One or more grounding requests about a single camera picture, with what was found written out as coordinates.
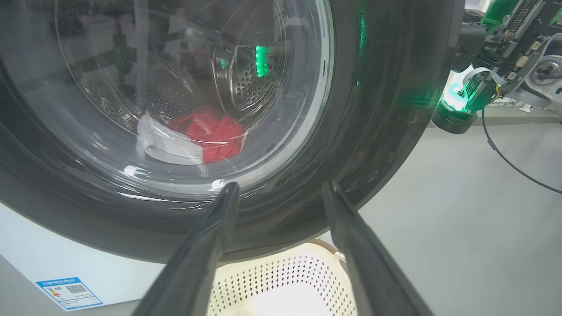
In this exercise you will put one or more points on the red garment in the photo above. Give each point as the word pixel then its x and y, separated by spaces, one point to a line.
pixel 215 131

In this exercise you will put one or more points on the steel perforated washer drum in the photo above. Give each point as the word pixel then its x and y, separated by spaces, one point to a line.
pixel 184 79

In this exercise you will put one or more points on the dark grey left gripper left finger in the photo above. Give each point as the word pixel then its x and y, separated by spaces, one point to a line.
pixel 193 263

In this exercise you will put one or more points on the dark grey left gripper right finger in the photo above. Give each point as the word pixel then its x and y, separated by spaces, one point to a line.
pixel 364 263

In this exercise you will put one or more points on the cream perforated laundry basket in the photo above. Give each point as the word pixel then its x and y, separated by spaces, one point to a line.
pixel 285 281

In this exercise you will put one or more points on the blue energy label sticker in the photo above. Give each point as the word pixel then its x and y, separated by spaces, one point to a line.
pixel 69 293

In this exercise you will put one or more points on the dark round glass washer door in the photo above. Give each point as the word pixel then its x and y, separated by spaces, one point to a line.
pixel 386 109

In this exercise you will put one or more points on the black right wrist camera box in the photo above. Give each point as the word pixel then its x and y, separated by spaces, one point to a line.
pixel 470 41

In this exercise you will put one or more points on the grey round machine part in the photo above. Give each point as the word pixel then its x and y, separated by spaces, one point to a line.
pixel 546 72

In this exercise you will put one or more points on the white garment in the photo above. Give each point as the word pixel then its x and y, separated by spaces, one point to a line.
pixel 158 142

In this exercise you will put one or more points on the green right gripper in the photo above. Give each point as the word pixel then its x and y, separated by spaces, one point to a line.
pixel 513 39

